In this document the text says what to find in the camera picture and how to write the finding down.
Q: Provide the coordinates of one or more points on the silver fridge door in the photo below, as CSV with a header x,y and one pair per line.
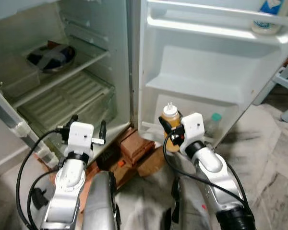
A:
x,y
206,67

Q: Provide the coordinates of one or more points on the metal bowl with dark contents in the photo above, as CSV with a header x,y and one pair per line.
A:
x,y
50,60

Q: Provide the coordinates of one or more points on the red brick stack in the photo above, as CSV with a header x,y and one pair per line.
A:
x,y
89,177
137,143

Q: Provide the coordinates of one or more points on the glass fridge shelf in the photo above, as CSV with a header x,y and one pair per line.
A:
x,y
62,77

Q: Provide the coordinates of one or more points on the white jar with blue label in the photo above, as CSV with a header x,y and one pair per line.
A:
x,y
268,24

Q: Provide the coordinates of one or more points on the light blue plastic chair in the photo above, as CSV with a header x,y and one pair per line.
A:
x,y
285,79

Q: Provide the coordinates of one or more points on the ribbed clear crisper cover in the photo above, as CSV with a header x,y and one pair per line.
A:
x,y
62,100

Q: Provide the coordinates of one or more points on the grey robot leg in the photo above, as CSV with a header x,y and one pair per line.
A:
x,y
192,211
101,206

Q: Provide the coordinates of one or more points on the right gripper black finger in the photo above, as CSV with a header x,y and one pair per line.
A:
x,y
166,124

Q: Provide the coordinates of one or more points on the clear plastic strip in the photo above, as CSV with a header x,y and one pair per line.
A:
x,y
19,128

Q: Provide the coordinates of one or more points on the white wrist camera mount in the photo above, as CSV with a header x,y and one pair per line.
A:
x,y
80,136
194,125

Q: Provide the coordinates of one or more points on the grey robot right leg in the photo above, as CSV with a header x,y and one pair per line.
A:
x,y
192,211

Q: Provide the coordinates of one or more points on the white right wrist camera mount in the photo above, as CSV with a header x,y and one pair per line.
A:
x,y
194,125

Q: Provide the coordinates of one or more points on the clear bottle with teal cap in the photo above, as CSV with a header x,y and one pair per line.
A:
x,y
215,125

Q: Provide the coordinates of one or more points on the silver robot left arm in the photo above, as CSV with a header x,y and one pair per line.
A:
x,y
69,179

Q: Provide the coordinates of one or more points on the orange sauce squeeze bottle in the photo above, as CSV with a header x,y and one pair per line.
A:
x,y
170,114

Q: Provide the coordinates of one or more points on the grey robot left leg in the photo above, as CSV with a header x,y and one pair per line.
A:
x,y
101,206

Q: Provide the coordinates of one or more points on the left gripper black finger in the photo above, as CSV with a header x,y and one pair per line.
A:
x,y
73,120
103,130

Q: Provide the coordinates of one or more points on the small fridge cabinet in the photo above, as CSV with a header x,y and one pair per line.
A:
x,y
110,28

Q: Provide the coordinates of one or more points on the small black block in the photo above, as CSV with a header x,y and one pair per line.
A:
x,y
108,159

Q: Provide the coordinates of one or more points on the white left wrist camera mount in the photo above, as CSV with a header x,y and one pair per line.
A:
x,y
80,136

